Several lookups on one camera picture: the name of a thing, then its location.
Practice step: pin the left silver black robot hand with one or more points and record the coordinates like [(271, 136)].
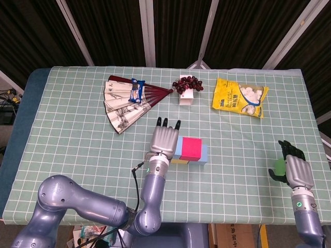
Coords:
[(164, 140)]

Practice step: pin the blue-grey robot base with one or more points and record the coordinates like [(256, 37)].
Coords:
[(181, 236)]

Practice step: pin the white metal frame post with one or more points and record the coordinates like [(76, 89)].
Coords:
[(148, 33), (290, 33), (210, 25), (76, 36)]

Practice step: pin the green checked tablecloth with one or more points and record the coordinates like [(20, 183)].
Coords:
[(219, 196)]

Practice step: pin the white paper box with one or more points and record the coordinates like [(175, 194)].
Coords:
[(186, 99)]

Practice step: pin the dark red grape bunch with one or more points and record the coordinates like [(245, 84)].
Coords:
[(187, 84)]

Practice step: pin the painted paper folding fan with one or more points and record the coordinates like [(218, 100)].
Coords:
[(119, 113)]

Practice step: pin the magenta foam cube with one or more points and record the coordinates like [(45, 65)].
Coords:
[(191, 148)]

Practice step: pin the green foam cube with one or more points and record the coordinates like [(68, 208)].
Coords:
[(279, 166)]

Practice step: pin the white metal frame bar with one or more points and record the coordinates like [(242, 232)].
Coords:
[(13, 82), (324, 117)]

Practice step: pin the yellow marshmallow bag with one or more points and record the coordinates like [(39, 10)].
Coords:
[(230, 98)]

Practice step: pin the blue snack packet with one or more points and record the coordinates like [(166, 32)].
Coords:
[(136, 90)]

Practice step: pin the colourful printed packaging pile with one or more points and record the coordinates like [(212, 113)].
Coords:
[(85, 236)]

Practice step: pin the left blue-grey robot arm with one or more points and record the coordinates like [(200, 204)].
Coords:
[(90, 204)]

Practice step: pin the dark pleated curtain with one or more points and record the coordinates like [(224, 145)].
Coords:
[(116, 31)]

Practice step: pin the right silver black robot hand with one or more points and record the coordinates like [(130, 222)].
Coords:
[(300, 173)]

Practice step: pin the yellow foam cube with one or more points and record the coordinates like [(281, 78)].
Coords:
[(178, 161)]

